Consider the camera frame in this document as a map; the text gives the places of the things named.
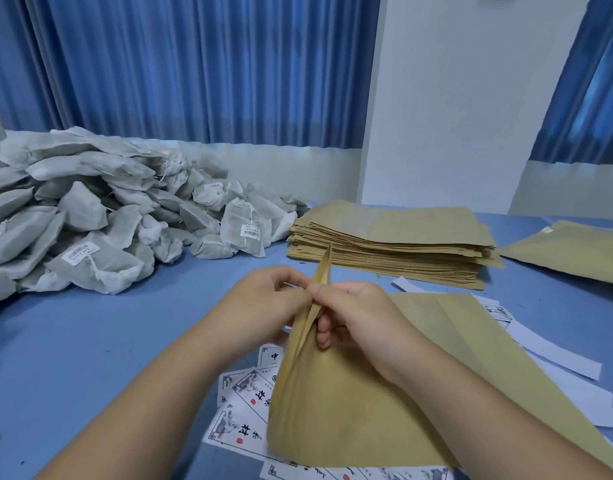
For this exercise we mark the person's right hand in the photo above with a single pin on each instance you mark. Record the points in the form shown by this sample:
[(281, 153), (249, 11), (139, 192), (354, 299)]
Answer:
[(371, 329)]

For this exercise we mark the person's left hand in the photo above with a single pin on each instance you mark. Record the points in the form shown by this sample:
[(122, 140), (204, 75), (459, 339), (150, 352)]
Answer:
[(256, 304)]

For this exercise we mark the person's left thumb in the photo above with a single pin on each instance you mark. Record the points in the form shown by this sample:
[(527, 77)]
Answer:
[(295, 307)]

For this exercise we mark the person's right thumb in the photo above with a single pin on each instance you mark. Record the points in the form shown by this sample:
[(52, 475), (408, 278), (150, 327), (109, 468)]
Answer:
[(336, 296)]

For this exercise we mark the brown kraft paper bag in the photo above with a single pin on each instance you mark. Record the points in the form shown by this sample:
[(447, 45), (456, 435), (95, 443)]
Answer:
[(356, 419)]

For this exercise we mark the person's right forearm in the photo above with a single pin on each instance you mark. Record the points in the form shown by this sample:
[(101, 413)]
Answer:
[(486, 429)]

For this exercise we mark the person's left forearm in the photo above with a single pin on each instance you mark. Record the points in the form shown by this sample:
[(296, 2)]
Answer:
[(156, 409)]

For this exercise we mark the printed white label sheet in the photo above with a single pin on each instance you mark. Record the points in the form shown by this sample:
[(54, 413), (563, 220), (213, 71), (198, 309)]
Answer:
[(272, 355), (246, 387), (497, 313), (234, 432), (336, 473)]

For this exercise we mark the white paper strip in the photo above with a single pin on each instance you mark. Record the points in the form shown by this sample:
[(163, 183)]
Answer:
[(411, 284), (586, 399), (556, 350)]

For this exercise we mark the stack of kraft paper bags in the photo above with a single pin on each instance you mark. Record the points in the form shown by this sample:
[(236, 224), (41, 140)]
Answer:
[(401, 239)]

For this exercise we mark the pile of white sachets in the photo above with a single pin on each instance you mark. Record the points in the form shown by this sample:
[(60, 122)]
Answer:
[(86, 214)]

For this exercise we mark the flat kraft paper pouch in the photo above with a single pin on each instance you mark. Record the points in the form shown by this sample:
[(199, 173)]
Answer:
[(571, 249)]

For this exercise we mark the wide blue curtain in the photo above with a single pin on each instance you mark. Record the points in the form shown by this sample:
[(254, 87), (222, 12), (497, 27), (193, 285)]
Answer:
[(186, 64)]

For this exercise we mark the narrow blue curtain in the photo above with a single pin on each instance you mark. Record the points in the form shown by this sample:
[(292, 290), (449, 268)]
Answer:
[(586, 94)]

